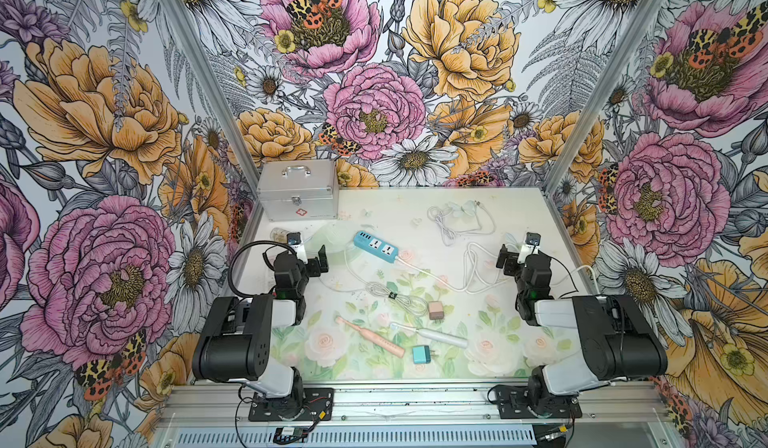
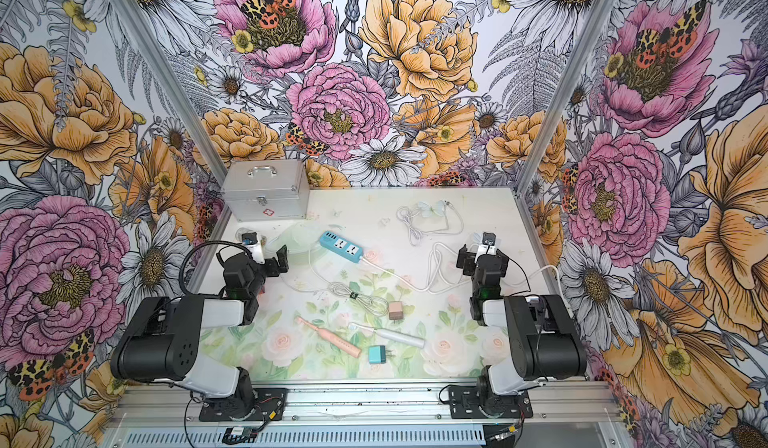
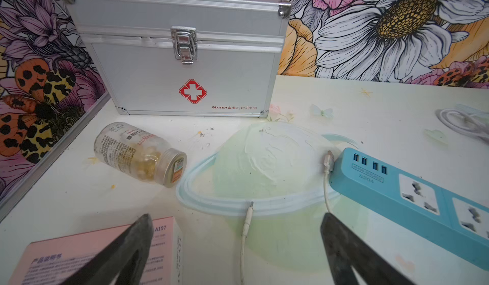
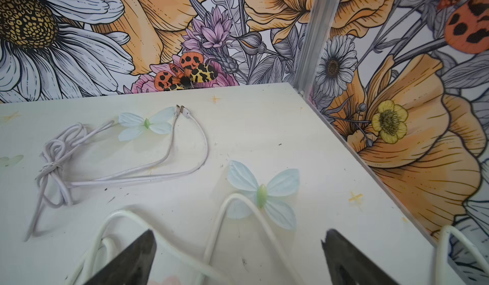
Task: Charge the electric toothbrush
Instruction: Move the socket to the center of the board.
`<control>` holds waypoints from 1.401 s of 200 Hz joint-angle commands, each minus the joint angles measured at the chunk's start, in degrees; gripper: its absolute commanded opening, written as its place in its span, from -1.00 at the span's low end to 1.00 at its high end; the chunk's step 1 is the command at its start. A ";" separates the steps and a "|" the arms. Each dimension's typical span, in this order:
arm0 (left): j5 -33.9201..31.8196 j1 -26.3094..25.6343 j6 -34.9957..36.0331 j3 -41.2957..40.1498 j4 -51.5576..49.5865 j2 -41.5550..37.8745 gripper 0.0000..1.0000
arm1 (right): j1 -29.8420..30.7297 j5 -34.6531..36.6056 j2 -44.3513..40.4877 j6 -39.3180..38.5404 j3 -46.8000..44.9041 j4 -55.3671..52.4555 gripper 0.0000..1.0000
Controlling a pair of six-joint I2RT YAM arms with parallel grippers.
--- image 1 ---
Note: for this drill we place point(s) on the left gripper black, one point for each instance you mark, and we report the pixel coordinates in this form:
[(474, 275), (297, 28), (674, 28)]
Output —
[(309, 264)]

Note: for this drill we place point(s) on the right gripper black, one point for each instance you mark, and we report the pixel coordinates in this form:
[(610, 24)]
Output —
[(514, 262)]

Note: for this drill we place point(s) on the teal power strip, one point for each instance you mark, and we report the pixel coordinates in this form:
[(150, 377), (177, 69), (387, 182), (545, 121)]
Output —
[(376, 247)]

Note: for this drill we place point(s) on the pink usb charger block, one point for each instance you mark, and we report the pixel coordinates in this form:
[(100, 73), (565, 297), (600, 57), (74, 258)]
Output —
[(436, 310)]

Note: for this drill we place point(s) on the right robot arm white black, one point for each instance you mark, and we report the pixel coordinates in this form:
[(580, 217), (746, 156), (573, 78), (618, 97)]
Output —
[(616, 343)]

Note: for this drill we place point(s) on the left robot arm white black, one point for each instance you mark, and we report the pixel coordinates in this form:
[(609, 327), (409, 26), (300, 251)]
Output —
[(235, 342)]

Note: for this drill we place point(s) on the pink electric toothbrush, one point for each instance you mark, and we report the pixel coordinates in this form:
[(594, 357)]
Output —
[(374, 338)]

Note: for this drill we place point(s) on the small clear jar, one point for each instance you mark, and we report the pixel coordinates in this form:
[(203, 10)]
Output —
[(279, 235)]

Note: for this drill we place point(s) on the silver metal first-aid case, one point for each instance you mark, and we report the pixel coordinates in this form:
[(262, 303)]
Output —
[(299, 190)]

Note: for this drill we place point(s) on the teal plug adapter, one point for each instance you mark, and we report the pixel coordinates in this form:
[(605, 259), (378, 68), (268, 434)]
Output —
[(421, 355)]

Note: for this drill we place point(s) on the small circuit board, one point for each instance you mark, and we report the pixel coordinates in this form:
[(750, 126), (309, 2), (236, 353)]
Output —
[(288, 435)]

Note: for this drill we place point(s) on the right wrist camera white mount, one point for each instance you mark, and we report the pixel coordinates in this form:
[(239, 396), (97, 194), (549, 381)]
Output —
[(529, 247)]

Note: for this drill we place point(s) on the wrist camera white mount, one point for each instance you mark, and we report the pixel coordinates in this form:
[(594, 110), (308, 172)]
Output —
[(296, 241), (529, 247)]

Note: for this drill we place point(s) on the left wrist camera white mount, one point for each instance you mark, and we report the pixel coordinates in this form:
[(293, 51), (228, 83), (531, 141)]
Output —
[(296, 241)]

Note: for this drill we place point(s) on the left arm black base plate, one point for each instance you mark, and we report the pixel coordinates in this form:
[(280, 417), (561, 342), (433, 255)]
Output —
[(313, 404)]

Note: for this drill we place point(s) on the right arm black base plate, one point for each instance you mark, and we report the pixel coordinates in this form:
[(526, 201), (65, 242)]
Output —
[(519, 402)]

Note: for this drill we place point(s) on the aluminium front rail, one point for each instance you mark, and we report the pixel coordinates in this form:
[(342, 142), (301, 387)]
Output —
[(418, 403)]

